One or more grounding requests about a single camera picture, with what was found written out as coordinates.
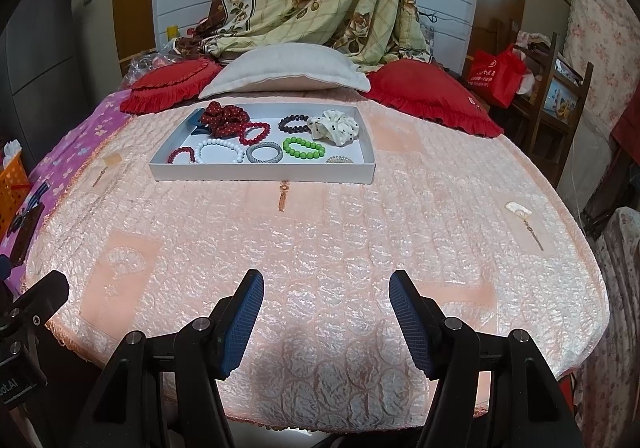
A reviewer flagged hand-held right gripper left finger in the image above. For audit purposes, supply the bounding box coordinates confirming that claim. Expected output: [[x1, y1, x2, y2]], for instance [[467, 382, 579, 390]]
[[75, 269, 265, 448]]

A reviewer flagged purple floral sheet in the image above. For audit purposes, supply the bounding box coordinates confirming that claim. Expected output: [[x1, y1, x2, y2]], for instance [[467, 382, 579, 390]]
[[0, 90, 131, 254]]

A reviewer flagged grey woven bracelet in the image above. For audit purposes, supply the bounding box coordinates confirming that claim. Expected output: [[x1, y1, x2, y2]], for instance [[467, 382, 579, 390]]
[[246, 142, 283, 164]]

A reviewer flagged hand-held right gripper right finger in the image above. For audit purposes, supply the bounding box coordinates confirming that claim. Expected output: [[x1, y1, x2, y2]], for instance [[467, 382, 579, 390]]
[[389, 269, 583, 448]]

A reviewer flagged white pillow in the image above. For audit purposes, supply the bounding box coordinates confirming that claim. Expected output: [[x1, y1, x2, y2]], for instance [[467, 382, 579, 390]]
[[198, 43, 372, 100]]

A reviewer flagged clear plastic bag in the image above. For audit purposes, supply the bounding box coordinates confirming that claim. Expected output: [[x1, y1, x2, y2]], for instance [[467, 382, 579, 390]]
[[122, 52, 168, 89]]

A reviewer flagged white bead bracelet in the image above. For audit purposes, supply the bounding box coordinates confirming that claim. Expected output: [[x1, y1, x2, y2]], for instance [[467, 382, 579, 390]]
[[194, 138, 246, 165]]

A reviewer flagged black bead bracelet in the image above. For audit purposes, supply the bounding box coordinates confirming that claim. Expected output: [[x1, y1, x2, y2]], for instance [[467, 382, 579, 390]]
[[278, 114, 312, 134]]

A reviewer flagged grey wardrobe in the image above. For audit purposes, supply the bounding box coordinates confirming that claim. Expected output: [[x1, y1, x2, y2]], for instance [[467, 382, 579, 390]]
[[0, 0, 126, 169]]

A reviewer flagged white shallow tray box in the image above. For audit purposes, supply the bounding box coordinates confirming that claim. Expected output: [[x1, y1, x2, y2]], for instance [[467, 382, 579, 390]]
[[149, 103, 377, 185]]

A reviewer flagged large red ruffled pillow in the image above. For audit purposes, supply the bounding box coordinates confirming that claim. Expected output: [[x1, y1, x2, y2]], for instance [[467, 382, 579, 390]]
[[366, 60, 505, 138]]

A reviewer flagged wooden chair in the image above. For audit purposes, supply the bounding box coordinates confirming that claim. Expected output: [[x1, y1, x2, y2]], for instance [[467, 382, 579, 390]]
[[510, 30, 596, 174]]

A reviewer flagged small red ruffled pillow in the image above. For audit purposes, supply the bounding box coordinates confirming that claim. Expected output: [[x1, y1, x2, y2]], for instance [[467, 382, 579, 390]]
[[120, 57, 223, 115]]

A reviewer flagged red polka dot scrunchie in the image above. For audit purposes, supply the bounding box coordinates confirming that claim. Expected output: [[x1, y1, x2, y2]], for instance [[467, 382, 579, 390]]
[[200, 102, 251, 138]]

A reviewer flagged dark brown flat box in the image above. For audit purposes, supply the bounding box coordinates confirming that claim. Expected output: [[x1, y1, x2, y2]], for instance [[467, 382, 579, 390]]
[[9, 203, 47, 266]]

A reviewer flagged pink floral quilt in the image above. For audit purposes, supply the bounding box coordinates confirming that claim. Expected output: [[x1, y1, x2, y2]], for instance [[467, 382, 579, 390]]
[[562, 0, 640, 94]]

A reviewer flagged blue hair claw clip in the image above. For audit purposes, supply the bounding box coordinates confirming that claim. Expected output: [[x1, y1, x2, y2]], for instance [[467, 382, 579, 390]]
[[187, 109, 213, 136]]

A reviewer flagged green bead bracelet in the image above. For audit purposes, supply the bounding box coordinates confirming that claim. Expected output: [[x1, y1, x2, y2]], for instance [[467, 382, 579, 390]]
[[282, 136, 326, 161]]

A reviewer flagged bright red bead bracelet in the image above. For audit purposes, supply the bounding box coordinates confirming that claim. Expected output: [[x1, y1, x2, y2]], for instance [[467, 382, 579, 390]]
[[239, 121, 271, 146]]

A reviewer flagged cream patterned scrunchie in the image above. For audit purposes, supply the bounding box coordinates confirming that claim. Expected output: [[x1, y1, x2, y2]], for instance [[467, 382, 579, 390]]
[[306, 110, 361, 147]]

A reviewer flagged orange plastic basket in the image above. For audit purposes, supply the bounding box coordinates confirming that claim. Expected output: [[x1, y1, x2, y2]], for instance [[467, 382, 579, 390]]
[[0, 150, 32, 226]]

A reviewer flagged red shopping bag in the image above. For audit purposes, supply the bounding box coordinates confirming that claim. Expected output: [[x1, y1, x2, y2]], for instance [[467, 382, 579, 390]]
[[467, 44, 528, 109]]

